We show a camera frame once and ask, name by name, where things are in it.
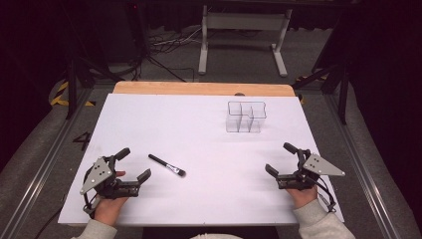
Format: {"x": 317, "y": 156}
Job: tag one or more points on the black makeup brush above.
{"x": 166, "y": 164}

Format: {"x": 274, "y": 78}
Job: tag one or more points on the white metal stand frame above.
{"x": 245, "y": 21}

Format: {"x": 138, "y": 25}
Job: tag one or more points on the wooden table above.
{"x": 199, "y": 88}

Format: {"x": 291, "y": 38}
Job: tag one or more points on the yellow black floor tape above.
{"x": 61, "y": 96}

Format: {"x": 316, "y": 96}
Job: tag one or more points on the aluminium floor rail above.
{"x": 360, "y": 166}
{"x": 36, "y": 179}

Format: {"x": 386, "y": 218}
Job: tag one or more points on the clear acrylic organizer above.
{"x": 245, "y": 116}

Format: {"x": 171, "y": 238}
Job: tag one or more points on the black tripod stand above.
{"x": 74, "y": 73}
{"x": 335, "y": 76}

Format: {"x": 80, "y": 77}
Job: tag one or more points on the white table mat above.
{"x": 205, "y": 166}

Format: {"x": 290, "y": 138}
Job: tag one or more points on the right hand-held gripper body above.
{"x": 318, "y": 166}

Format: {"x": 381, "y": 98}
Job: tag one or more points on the person's left hand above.
{"x": 109, "y": 210}

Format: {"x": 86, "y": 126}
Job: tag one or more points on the person's right hand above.
{"x": 302, "y": 196}

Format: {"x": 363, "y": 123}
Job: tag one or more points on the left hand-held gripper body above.
{"x": 99, "y": 172}

